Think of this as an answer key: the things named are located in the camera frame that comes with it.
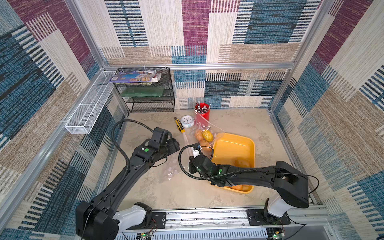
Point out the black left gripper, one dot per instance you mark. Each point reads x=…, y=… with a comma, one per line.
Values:
x=174, y=145

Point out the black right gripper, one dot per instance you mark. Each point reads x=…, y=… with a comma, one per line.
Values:
x=194, y=163

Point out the clear zipper bag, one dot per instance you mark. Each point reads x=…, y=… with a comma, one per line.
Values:
x=170, y=168
x=189, y=135

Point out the orange potato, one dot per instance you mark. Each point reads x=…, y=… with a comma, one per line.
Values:
x=199, y=135

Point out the yellow lemon-like potato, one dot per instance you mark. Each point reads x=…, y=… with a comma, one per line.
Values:
x=208, y=136

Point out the brown potato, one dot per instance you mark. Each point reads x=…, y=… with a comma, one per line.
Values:
x=241, y=163
x=205, y=145
x=242, y=188

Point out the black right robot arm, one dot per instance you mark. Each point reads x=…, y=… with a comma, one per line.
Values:
x=290, y=184

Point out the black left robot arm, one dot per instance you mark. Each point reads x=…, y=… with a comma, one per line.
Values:
x=100, y=219

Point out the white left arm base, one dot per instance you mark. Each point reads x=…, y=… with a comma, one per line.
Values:
x=130, y=217

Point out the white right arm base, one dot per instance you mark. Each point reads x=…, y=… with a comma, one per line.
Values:
x=277, y=207

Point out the yellow utility knife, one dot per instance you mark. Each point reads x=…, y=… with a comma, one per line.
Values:
x=179, y=125

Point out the white round clock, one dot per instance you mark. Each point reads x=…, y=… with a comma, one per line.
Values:
x=187, y=121

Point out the yellow plastic tray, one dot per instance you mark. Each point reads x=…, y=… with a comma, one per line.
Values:
x=230, y=147

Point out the red ribbed pen cup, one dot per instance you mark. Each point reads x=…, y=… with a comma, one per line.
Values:
x=202, y=114

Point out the green tray in rack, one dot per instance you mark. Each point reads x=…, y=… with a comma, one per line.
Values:
x=142, y=92

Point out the colourful book on rack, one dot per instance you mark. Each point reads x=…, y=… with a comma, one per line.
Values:
x=136, y=78

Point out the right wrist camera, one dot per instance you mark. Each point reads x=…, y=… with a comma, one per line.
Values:
x=197, y=149

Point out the black wire shelf rack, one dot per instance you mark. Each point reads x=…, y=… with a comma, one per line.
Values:
x=165, y=103

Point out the white wire wall basket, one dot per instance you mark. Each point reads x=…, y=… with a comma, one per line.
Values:
x=89, y=109

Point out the aluminium front rail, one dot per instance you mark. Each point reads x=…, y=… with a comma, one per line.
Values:
x=242, y=223

